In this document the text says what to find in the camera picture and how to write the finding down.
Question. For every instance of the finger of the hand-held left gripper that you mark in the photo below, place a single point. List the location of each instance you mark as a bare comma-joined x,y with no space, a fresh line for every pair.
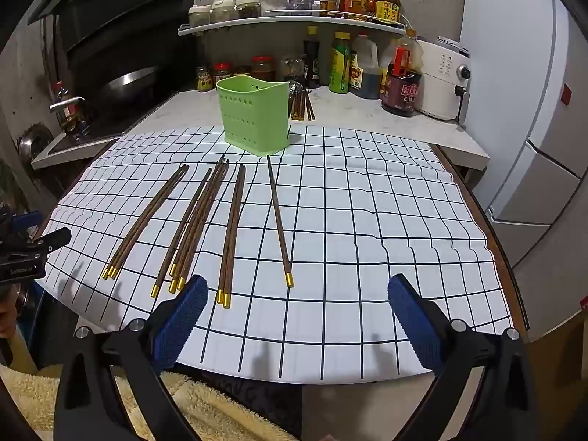
53,239
26,220

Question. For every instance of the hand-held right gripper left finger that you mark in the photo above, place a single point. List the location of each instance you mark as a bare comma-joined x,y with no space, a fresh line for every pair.
183,317

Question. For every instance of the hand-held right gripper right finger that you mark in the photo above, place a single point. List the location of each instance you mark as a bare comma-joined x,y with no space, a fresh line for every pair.
413,317

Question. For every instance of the row of wooden chopsticks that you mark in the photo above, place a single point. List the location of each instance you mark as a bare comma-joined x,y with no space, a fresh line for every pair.
231,239

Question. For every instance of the green plastic utensil holder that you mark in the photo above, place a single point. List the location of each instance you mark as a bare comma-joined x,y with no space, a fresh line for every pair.
250,115

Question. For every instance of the person's left hand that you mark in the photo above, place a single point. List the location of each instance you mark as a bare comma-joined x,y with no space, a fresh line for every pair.
6,318

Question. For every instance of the metal pot lid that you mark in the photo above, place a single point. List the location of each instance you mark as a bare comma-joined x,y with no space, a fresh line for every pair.
34,141

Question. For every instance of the white black-checked cloth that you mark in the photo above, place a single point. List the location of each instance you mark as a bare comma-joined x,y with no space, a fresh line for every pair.
367,239

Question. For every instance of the cream fleece garment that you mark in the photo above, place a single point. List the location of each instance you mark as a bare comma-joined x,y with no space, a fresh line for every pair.
216,413

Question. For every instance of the red-labelled oil bottle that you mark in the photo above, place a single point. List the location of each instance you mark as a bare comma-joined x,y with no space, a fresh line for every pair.
66,110

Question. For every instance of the black cooktop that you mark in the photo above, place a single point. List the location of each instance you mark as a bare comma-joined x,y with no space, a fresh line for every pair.
115,119

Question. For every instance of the metal wok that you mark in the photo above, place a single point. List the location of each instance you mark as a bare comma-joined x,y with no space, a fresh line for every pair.
128,81

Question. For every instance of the yellow-labelled sauce jar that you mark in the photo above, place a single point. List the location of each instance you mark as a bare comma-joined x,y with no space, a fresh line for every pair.
203,80

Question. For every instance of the black range hood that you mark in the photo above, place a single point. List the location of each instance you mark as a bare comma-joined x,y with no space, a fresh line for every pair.
119,14

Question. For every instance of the small red-lidded sauce jar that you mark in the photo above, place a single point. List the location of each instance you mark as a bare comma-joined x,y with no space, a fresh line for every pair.
222,73

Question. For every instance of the white air fryer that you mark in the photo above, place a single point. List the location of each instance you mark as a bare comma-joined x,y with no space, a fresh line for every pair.
443,80

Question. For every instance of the bunch of brown chopsticks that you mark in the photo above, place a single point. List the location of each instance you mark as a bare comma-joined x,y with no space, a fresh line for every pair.
302,103

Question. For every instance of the white refrigerator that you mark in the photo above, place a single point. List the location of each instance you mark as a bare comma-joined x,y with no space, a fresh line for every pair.
528,101

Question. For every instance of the clear jug dark liquid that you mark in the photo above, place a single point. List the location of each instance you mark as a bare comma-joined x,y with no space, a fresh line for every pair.
365,71

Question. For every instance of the wide red-lidded sauce jar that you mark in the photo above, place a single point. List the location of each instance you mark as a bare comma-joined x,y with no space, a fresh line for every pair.
262,68

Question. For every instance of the green bottle yellow cap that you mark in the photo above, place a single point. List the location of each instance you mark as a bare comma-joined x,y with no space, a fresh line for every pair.
341,64

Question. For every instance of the white-lidded seasoning jar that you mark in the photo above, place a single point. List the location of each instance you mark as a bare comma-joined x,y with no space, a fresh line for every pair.
248,7
199,14
223,10

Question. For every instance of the clear plastic spice bag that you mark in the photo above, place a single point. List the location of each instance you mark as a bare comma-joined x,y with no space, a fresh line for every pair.
294,68

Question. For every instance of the black soy sauce bottle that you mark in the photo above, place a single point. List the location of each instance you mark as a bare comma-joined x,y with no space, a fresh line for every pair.
312,59

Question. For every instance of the white corner shelf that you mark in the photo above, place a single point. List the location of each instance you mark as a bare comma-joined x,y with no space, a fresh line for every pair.
294,22

